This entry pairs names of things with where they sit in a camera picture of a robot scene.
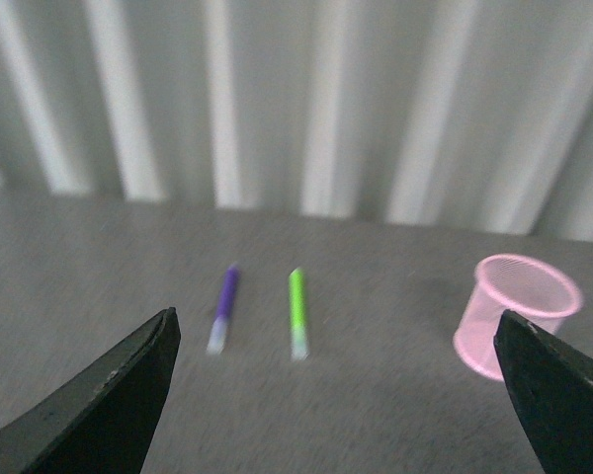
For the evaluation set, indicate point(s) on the pink mesh pen cup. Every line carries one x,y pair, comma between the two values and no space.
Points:
534,289

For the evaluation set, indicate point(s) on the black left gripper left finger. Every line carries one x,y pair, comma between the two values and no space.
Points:
102,420

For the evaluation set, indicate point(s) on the green marker pen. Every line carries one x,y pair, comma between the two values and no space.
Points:
298,316

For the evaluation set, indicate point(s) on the white pleated curtain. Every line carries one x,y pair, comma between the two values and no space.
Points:
466,114

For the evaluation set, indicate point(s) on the purple marker pen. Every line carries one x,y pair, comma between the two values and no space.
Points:
220,325

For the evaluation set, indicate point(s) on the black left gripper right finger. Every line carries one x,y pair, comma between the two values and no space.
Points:
550,385

